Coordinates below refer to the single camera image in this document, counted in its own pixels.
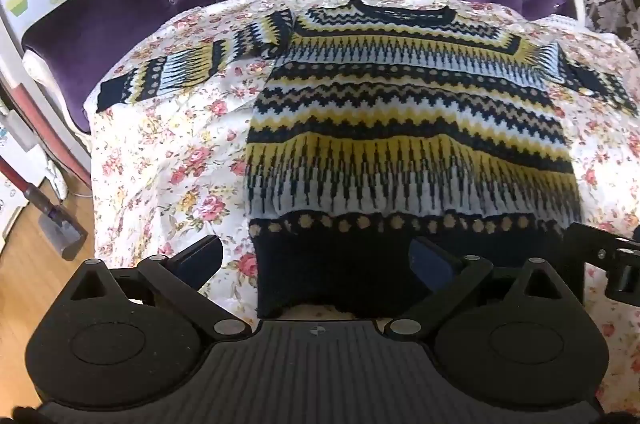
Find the floral bed sheet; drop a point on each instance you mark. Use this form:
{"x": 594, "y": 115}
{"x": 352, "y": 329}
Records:
{"x": 165, "y": 154}

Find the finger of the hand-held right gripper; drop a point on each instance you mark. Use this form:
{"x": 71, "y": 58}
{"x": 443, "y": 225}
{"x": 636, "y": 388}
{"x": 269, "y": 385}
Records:
{"x": 595, "y": 240}

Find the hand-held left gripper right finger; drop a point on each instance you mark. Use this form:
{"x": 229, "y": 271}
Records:
{"x": 425, "y": 260}

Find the vacuum cleaner head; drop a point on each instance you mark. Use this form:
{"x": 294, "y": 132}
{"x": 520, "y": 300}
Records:
{"x": 50, "y": 214}

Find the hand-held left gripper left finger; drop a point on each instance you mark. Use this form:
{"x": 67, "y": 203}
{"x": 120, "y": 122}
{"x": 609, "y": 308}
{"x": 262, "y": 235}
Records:
{"x": 200, "y": 256}

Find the green cupcake wall sticker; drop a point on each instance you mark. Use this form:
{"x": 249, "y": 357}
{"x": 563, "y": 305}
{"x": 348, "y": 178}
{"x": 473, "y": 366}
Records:
{"x": 17, "y": 0}

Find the navy yellow patterned knit sweater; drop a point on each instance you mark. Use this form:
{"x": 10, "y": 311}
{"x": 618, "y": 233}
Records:
{"x": 400, "y": 129}

